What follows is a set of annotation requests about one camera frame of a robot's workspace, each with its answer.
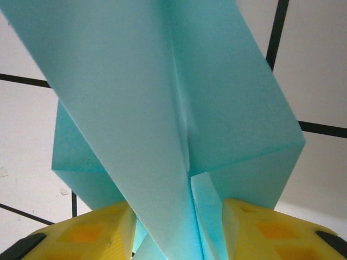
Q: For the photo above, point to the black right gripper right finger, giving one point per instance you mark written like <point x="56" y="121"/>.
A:
<point x="276" y="235"/>

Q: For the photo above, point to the teal square paper sheet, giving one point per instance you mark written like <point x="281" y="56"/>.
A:
<point x="151" y="108"/>

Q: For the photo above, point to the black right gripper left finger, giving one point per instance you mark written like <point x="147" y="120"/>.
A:
<point x="89" y="235"/>

